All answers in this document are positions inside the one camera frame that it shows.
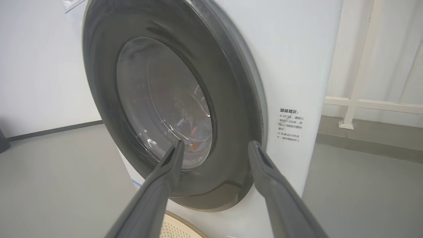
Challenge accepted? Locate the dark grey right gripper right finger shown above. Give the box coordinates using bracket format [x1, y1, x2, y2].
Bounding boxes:
[248, 140, 329, 238]

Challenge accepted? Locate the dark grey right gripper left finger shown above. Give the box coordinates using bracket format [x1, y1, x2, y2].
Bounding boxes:
[105, 139, 185, 238]

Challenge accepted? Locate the black round glass washer door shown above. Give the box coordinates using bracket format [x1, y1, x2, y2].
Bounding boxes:
[82, 0, 267, 212]

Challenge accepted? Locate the white front-load washing machine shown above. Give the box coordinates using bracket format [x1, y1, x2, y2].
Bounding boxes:
[63, 0, 344, 238]

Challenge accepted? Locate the cream plastic laundry basket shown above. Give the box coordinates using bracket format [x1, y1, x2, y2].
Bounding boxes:
[160, 211, 212, 238]

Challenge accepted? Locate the black printed text label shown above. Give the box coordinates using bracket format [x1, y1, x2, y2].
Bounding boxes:
[277, 108, 304, 142]

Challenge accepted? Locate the white metal railing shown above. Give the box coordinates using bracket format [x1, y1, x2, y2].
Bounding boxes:
[324, 0, 423, 130]

